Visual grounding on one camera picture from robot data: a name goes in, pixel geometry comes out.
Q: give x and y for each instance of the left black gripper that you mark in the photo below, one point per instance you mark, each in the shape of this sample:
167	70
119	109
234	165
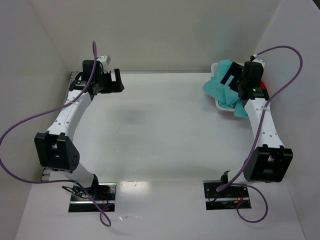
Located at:
110	81

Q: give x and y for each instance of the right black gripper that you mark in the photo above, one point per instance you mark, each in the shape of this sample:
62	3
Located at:
235	75

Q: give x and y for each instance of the teal t shirt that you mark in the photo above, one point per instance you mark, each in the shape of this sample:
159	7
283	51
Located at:
227	98

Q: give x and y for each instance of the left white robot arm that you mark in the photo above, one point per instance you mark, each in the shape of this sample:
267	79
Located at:
55	147

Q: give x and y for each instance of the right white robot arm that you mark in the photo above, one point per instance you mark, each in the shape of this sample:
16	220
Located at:
268	159

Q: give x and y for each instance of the white plastic basket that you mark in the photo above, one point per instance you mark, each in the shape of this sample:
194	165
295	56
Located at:
214	68

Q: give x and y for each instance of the red t shirt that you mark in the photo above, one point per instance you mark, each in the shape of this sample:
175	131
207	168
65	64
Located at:
262	85

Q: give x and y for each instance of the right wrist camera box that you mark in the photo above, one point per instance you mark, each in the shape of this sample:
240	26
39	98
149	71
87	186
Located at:
257	59

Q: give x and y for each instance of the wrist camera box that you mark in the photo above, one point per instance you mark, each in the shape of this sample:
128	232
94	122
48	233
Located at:
257	59
105	59

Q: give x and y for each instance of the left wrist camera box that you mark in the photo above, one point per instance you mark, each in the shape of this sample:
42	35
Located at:
105	59

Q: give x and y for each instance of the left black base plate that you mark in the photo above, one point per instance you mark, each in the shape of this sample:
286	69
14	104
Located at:
80	202

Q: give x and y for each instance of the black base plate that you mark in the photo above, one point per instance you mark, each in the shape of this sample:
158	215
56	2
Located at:
227	199
80	202

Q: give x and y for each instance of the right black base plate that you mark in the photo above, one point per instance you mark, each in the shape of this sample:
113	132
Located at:
227	199

